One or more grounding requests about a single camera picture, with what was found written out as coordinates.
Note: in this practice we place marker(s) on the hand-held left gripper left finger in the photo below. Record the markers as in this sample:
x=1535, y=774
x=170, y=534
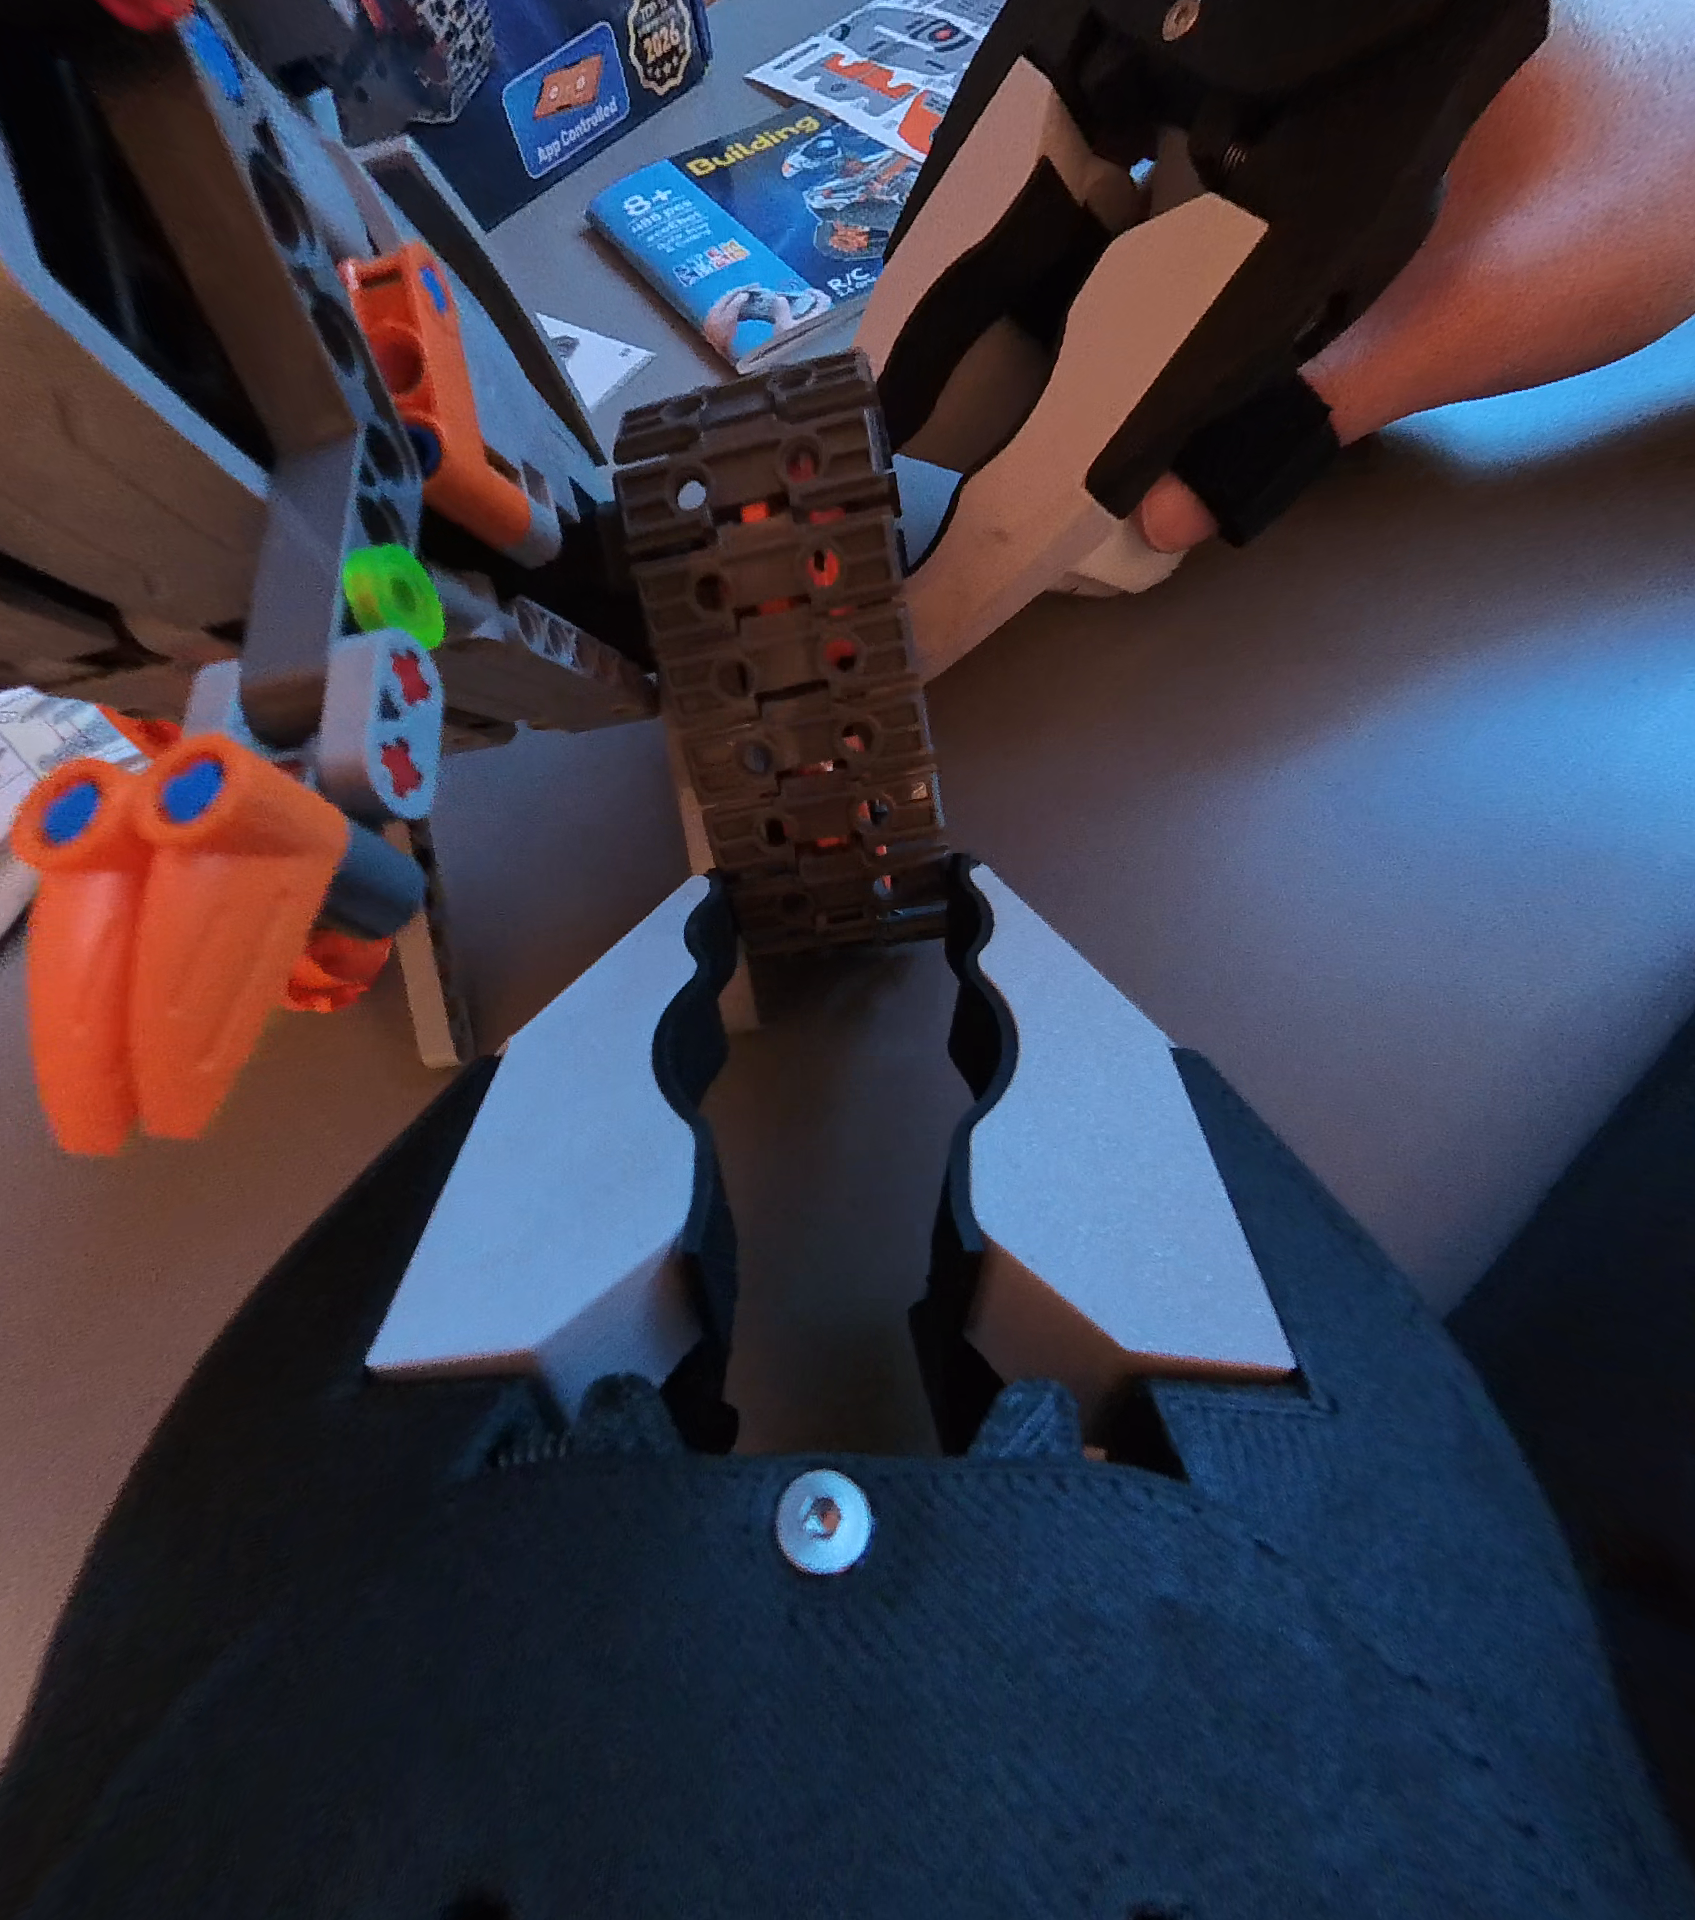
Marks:
x=548, y=1215

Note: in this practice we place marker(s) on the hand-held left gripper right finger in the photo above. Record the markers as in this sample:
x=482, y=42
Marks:
x=1118, y=1200

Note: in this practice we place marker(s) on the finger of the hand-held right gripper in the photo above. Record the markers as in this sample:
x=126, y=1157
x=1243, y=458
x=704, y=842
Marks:
x=1072, y=451
x=982, y=224

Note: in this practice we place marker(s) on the dark grey toy track belt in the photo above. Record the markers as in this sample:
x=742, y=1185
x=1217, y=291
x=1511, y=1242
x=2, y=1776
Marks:
x=772, y=644

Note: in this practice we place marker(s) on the grey orange block toy robot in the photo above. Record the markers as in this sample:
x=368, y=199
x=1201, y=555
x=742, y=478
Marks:
x=112, y=375

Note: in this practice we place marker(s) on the grey desk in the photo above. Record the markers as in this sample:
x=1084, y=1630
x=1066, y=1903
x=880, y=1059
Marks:
x=1387, y=750

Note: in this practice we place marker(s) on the person's right hand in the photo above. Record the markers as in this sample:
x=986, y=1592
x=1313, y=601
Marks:
x=1507, y=254

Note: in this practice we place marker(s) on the blue cover booklet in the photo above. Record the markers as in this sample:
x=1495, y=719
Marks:
x=758, y=224

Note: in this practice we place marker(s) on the blue toy robot box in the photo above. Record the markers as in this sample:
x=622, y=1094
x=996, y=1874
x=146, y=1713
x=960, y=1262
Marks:
x=562, y=104

